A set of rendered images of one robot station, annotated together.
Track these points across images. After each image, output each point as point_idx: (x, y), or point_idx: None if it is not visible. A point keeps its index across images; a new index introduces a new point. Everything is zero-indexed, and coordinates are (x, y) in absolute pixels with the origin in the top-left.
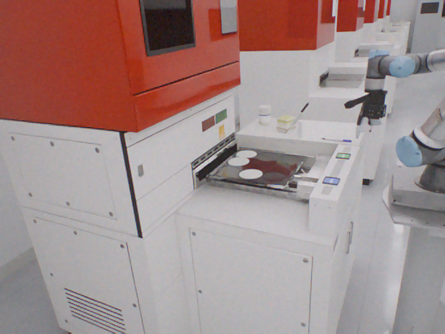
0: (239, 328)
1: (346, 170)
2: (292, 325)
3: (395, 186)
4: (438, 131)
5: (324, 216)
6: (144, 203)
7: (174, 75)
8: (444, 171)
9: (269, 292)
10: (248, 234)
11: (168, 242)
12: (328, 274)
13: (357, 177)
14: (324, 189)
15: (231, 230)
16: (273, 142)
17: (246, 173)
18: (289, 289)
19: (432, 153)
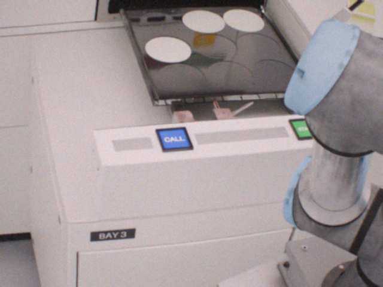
0: (42, 253)
1: (243, 149)
2: None
3: (300, 241)
4: (310, 182)
5: (96, 177)
6: None
7: None
8: (355, 276)
9: (49, 232)
10: (45, 128)
11: (6, 69)
12: (68, 261)
13: None
14: (139, 141)
15: (42, 106)
16: (300, 31)
17: (163, 45)
18: (55, 244)
19: (308, 220)
